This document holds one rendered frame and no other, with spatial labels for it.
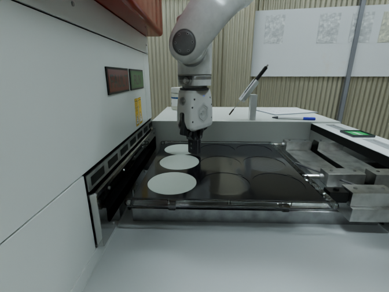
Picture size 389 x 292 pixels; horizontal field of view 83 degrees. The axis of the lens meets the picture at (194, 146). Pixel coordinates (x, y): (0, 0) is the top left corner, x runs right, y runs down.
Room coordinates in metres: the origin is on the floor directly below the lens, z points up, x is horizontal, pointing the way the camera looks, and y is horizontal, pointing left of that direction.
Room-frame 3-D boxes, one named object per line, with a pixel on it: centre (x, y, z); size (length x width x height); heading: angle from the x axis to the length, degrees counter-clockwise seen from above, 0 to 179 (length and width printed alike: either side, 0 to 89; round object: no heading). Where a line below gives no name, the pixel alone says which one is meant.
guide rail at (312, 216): (0.39, -0.12, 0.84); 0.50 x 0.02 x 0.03; 88
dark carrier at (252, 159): (0.52, -0.07, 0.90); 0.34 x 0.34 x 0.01; 88
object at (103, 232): (0.51, 0.15, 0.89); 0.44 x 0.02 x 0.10; 178
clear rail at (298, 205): (0.34, -0.06, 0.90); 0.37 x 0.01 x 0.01; 88
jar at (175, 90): (1.01, 0.07, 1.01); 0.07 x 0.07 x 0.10
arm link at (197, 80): (0.57, 0.00, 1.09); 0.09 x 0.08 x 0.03; 143
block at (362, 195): (0.37, -0.33, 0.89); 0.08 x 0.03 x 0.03; 88
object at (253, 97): (0.76, -0.18, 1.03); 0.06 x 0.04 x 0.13; 88
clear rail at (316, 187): (0.51, -0.25, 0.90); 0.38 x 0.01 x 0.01; 178
